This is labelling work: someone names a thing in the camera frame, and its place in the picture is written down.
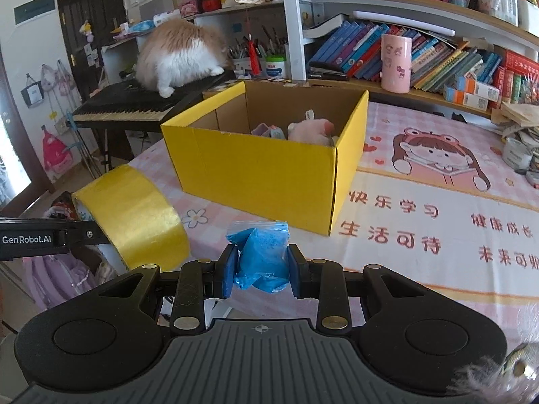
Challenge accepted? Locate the yellow tape roll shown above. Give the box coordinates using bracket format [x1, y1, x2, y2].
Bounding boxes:
[71, 164, 191, 273]

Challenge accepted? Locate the purple clothing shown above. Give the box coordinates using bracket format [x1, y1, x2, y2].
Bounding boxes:
[23, 252, 110, 308]

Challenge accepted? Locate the pink checked cloth desktop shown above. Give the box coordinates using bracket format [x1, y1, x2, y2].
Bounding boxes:
[126, 101, 539, 346]

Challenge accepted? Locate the red boxed dictionary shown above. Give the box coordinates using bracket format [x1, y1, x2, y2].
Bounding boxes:
[490, 50, 539, 106]

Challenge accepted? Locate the white storage box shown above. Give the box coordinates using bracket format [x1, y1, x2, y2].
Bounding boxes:
[517, 0, 539, 30]

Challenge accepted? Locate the red tassel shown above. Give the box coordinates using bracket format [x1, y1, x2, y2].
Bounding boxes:
[248, 40, 261, 75]

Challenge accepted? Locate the white flat board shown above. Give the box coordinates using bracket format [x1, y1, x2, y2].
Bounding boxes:
[353, 10, 455, 36]

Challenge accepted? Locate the row of leaning books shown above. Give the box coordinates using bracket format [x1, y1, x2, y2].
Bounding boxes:
[309, 19, 504, 93]

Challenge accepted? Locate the blue plastic bag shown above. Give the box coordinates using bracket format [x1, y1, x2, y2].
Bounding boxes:
[226, 220, 292, 292]

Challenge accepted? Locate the black electronic keyboard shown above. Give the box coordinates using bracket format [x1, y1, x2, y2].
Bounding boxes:
[72, 71, 234, 129]

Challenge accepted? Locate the black stapler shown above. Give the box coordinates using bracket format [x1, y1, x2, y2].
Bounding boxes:
[307, 65, 350, 81]

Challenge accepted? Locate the pink cylindrical cup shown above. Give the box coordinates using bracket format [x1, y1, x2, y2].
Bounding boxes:
[380, 34, 412, 94]

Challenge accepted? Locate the pink hanging bag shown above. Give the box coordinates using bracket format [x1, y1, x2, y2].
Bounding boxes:
[42, 126, 72, 173]

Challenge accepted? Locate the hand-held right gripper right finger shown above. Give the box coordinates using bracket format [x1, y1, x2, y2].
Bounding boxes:
[286, 243, 426, 331]

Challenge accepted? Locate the pile of papers and booklets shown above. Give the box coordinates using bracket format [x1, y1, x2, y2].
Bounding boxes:
[490, 101, 539, 144]

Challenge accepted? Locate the orange white small box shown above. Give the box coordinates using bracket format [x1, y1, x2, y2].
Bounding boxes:
[455, 73, 501, 97]
[444, 86, 491, 109]

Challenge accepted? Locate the holder with brushes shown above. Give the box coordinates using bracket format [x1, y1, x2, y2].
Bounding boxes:
[227, 25, 291, 78]

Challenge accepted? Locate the white jar with green lid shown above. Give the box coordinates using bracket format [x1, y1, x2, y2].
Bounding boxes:
[265, 55, 288, 80]

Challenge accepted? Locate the blurred fluffy pompom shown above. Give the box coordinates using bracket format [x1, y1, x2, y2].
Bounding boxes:
[446, 303, 539, 404]

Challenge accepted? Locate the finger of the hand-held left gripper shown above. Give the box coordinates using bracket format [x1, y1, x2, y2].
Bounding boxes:
[63, 219, 114, 245]

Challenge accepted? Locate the yellow cardboard box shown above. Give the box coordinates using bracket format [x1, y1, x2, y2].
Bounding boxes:
[161, 80, 369, 236]

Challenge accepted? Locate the dark wooden door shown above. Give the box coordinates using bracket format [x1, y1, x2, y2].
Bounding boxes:
[55, 0, 127, 97]

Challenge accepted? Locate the orange white fluffy cat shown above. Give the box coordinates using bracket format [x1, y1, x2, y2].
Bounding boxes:
[135, 19, 228, 97]

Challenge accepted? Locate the clear pen container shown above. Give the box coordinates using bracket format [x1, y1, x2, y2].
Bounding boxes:
[480, 0, 518, 26]

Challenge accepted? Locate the white bookshelf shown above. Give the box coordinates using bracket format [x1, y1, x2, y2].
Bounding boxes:
[280, 0, 539, 119]

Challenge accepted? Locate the pink plush toy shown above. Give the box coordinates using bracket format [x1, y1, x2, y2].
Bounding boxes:
[287, 110, 336, 144]

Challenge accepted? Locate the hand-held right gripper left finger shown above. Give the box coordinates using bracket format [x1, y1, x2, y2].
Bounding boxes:
[90, 243, 241, 331]

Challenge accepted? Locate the printed cartoon desk mat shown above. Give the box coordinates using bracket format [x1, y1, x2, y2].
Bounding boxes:
[337, 113, 539, 304]

